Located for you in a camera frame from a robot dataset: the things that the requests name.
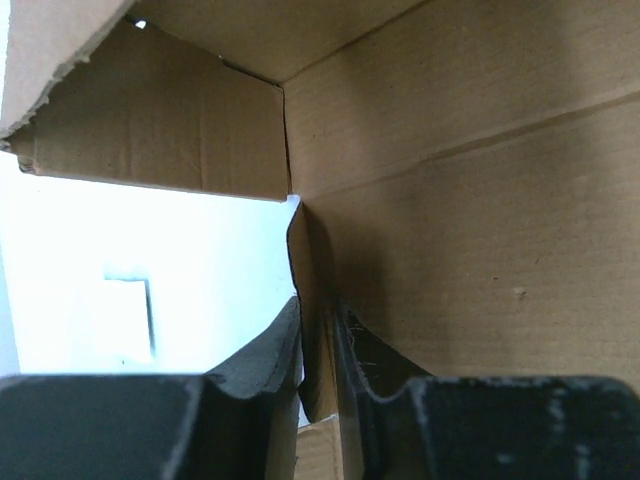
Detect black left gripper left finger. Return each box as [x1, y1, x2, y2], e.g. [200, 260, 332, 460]
[1, 298, 301, 479]

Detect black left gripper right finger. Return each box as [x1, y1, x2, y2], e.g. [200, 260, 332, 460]
[334, 302, 639, 479]

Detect brown cardboard box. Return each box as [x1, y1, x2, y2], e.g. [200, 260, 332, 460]
[1, 1, 639, 479]

